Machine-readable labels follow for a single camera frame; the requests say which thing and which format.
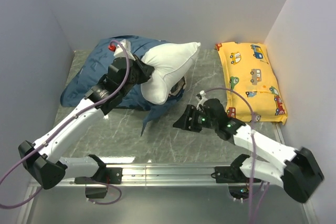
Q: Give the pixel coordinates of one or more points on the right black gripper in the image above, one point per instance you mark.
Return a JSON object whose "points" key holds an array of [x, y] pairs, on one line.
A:
{"points": [[184, 121]]}

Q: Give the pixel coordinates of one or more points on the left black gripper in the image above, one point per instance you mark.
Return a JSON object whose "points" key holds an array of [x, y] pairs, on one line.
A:
{"points": [[146, 70]]}

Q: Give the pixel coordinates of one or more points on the white pillow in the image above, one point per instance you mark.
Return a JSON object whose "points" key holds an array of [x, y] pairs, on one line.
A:
{"points": [[171, 62]]}

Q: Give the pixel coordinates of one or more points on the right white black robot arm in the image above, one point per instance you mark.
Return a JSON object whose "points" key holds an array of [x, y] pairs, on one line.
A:
{"points": [[296, 171]]}

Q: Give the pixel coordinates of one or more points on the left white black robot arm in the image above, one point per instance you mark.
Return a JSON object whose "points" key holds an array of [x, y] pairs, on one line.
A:
{"points": [[43, 158]]}

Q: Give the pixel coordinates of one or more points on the yellow car print pillow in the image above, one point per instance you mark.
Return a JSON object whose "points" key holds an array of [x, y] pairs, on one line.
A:
{"points": [[247, 71]]}

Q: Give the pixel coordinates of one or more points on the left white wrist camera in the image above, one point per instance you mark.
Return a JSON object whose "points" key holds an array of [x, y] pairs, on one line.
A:
{"points": [[118, 51]]}

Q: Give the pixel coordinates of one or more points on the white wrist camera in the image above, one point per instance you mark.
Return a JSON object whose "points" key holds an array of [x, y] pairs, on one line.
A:
{"points": [[201, 99], [118, 51]]}

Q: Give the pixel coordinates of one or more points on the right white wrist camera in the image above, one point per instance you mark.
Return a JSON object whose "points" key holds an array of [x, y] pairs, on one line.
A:
{"points": [[201, 99]]}

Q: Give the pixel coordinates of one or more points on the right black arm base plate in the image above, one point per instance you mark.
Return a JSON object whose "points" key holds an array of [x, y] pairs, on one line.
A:
{"points": [[238, 182]]}

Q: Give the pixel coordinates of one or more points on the aluminium mounting rail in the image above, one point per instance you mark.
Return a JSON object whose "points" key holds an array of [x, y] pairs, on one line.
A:
{"points": [[179, 174]]}

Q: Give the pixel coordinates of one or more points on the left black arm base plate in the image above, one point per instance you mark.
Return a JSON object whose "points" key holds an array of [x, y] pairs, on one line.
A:
{"points": [[97, 187]]}

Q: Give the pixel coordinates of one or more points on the aluminium side rail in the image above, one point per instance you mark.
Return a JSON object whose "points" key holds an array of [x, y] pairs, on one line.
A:
{"points": [[278, 133]]}

